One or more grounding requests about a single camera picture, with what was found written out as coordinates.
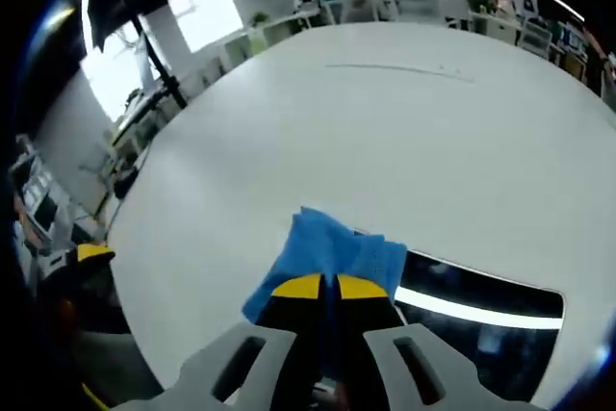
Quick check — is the grey office chair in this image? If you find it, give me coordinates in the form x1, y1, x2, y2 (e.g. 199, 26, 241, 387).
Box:
71, 328, 167, 407

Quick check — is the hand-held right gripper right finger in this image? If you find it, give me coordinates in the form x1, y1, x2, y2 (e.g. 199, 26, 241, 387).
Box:
332, 273, 548, 411

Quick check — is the white mesh office chair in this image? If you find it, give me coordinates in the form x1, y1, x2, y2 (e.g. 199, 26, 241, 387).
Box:
392, 0, 447, 22

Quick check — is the blue cleaning cloth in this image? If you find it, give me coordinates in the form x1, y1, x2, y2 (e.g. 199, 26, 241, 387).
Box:
240, 206, 408, 325

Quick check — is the curved ceiling light strip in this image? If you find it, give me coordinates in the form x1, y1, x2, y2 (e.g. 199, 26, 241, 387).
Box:
80, 0, 97, 51

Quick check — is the black panel on stand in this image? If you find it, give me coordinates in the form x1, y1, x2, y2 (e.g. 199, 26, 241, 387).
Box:
89, 0, 145, 52

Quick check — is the black stand pole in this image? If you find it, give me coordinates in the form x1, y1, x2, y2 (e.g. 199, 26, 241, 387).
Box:
129, 13, 189, 110

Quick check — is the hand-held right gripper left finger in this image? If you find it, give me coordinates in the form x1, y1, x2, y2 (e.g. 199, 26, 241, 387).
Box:
110, 272, 328, 411

